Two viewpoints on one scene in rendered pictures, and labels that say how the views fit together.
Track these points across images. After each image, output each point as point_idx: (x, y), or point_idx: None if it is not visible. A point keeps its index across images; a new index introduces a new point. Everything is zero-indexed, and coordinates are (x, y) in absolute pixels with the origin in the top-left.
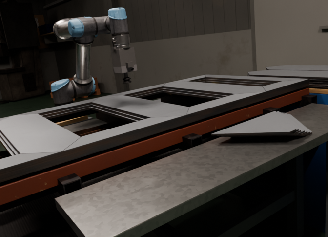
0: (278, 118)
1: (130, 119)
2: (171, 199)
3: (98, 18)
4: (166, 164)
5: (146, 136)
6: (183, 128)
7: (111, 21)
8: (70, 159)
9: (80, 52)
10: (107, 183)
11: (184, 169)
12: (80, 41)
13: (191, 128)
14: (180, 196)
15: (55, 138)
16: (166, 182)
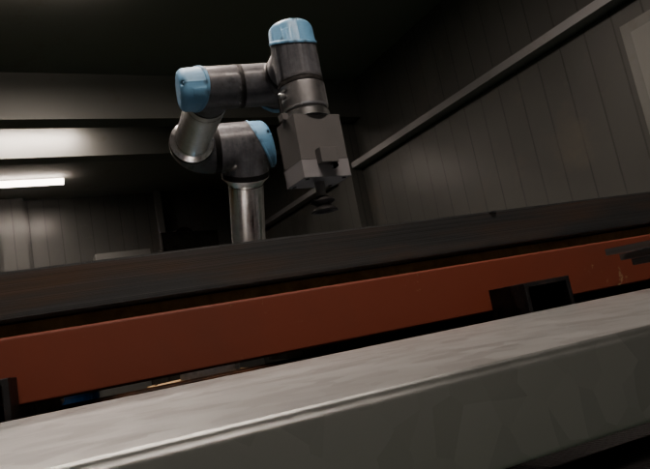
0: None
1: None
2: (370, 378)
3: (249, 64)
4: (409, 341)
5: (339, 268)
6: (491, 260)
7: (274, 52)
8: (1, 315)
9: (239, 205)
10: (115, 400)
11: (488, 331)
12: (236, 174)
13: (521, 265)
14: (443, 364)
15: None
16: (380, 358)
